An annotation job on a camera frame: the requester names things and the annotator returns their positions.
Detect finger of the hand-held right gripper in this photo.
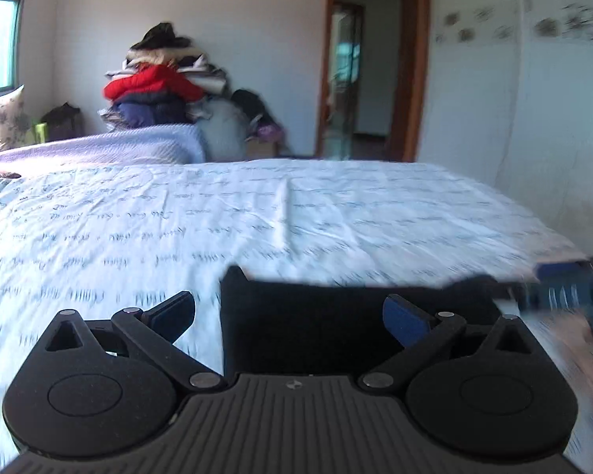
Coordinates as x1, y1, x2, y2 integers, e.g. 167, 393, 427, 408
494, 260, 593, 313

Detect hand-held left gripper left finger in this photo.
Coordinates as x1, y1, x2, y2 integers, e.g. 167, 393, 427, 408
40, 290, 227, 392

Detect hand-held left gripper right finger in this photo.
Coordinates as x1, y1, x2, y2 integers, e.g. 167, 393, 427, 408
357, 293, 547, 392

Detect black pants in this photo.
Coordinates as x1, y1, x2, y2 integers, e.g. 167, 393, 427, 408
220, 265, 525, 377

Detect white script-printed bed sheet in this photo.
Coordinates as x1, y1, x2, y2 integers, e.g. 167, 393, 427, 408
0, 158, 593, 471

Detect light blue quilt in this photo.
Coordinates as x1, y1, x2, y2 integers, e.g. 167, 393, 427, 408
0, 122, 209, 169

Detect cardboard box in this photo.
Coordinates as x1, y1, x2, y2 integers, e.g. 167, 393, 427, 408
246, 138, 278, 160

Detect grey white bundle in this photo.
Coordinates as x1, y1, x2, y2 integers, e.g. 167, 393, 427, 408
196, 98, 251, 162

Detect dark blue jacket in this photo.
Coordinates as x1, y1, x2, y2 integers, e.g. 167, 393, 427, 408
113, 91, 193, 130

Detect purple cloth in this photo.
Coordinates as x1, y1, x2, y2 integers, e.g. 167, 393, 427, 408
254, 122, 285, 145

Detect black bag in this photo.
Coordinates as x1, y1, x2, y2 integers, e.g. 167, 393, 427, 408
40, 102, 83, 142

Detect black garment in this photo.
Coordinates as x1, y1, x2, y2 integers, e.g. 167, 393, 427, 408
230, 89, 278, 130

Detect red padded jacket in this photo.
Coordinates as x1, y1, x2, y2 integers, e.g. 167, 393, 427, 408
103, 64, 206, 105

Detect floral pillow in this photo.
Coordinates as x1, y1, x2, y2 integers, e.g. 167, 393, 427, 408
0, 84, 33, 152

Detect black fur-trimmed coat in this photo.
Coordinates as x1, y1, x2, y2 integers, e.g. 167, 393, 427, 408
127, 22, 207, 68

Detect window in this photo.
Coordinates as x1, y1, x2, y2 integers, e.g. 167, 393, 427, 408
0, 0, 31, 98

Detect wooden door frame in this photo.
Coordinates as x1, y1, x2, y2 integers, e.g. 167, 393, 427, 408
315, 0, 432, 163

